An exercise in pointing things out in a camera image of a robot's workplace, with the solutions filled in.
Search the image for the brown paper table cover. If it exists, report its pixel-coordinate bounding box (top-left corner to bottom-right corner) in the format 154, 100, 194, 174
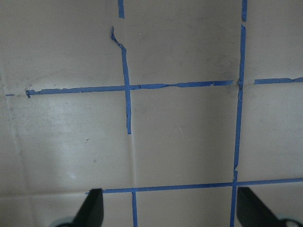
0, 0, 303, 227

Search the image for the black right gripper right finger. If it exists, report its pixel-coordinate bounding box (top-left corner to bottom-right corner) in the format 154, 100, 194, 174
236, 187, 286, 227

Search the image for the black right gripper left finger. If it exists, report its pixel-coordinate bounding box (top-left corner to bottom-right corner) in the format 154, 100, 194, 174
72, 189, 104, 227

